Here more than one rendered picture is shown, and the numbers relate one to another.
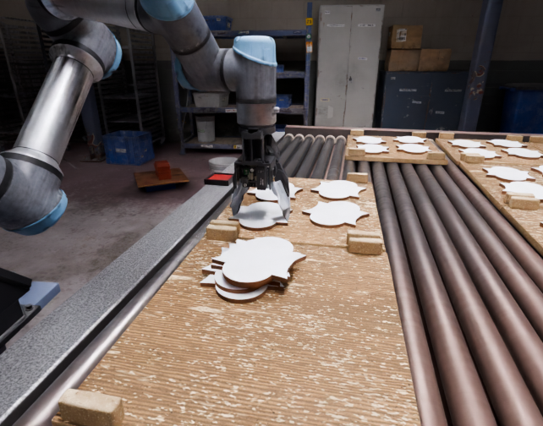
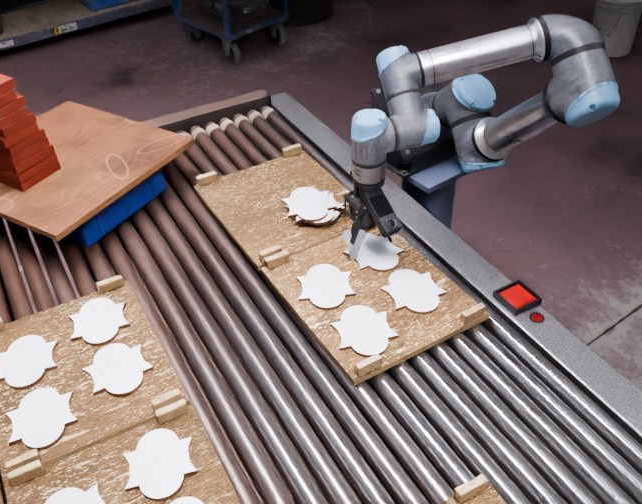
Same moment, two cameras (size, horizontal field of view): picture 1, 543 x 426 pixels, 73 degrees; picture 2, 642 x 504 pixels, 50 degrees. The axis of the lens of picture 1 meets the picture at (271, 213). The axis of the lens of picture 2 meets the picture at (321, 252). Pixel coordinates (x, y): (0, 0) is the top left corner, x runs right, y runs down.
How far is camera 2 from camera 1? 2.01 m
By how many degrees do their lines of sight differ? 108
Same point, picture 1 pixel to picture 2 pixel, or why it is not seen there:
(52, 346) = (347, 162)
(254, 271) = (299, 194)
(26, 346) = not seen: hidden behind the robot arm
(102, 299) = not seen: hidden behind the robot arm
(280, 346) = (263, 193)
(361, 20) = not seen: outside the picture
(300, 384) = (244, 187)
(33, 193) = (460, 142)
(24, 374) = (339, 155)
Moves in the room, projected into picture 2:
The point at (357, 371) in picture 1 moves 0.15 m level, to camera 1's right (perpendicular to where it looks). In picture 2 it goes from (229, 199) to (182, 222)
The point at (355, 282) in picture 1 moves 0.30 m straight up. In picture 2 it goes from (258, 233) to (246, 128)
